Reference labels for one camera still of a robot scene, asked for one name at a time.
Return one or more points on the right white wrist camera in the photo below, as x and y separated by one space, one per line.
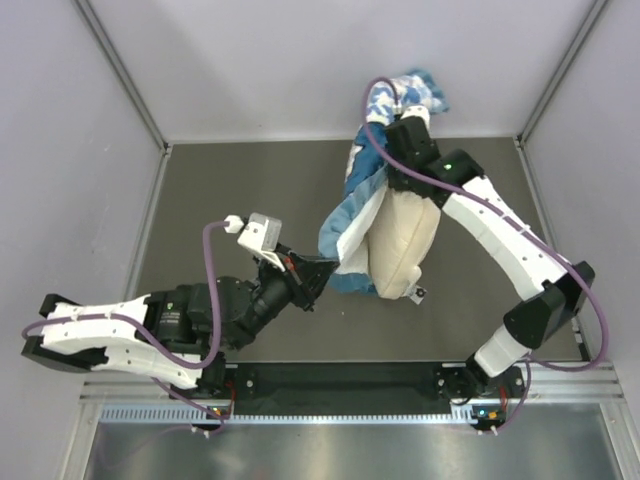
415 111

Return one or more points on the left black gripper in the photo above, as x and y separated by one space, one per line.
304 278

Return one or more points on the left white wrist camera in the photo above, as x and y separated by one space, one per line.
258 234

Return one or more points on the blue white bear pillowcase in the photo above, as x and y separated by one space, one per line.
343 235

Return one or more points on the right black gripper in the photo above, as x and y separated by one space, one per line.
394 180

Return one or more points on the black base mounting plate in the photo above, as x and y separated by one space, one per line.
345 388

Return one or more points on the grey slotted cable duct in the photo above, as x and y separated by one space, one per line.
182 414

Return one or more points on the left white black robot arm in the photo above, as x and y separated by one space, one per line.
176 336

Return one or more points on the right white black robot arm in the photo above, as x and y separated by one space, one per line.
551 291

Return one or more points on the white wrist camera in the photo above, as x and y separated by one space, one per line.
415 111
258 234

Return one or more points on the aluminium frame rail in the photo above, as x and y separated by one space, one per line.
599 385

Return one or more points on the cream bear pillow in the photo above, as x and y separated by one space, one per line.
399 239

